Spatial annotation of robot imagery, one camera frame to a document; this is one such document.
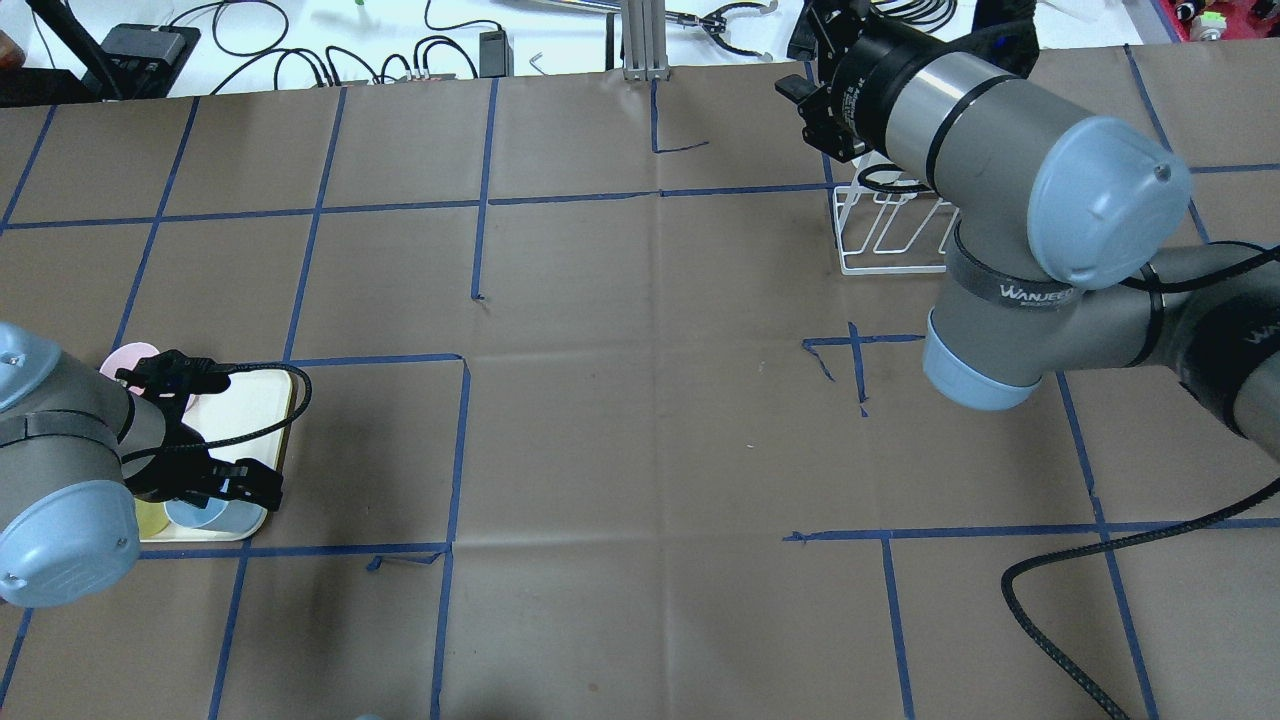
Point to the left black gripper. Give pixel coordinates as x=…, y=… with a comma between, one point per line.
x=157, y=470

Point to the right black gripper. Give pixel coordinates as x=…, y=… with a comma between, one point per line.
x=868, y=82

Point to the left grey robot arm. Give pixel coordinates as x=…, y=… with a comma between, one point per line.
x=80, y=448

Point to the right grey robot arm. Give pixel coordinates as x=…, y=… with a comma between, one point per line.
x=1058, y=260

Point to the yellow cup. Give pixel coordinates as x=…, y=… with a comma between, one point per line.
x=151, y=518

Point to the blue cup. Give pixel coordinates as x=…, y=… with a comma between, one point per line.
x=218, y=515

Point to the black power adapter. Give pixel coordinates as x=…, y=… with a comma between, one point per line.
x=803, y=43

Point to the cream plastic tray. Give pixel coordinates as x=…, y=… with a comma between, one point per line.
x=253, y=401

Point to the metal grabber tool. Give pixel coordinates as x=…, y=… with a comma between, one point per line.
x=715, y=25

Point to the black usb hub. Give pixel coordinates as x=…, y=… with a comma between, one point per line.
x=170, y=46

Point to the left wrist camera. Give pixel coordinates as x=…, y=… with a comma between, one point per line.
x=171, y=374

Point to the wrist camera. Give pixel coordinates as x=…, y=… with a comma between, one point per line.
x=1008, y=32
x=171, y=374

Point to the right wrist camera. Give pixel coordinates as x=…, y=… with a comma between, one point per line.
x=1008, y=32

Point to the white wire cup rack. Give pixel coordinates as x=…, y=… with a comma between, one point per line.
x=887, y=223

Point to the aluminium frame post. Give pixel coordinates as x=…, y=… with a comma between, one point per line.
x=644, y=38

